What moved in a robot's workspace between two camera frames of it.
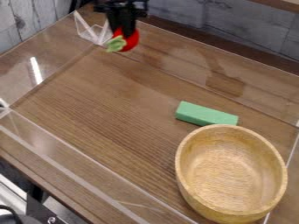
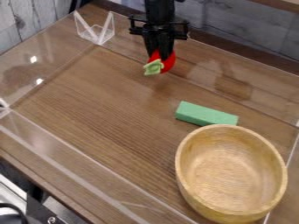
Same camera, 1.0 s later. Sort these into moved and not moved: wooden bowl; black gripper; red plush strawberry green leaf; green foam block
Moved: black gripper; red plush strawberry green leaf
Not moved: green foam block; wooden bowl
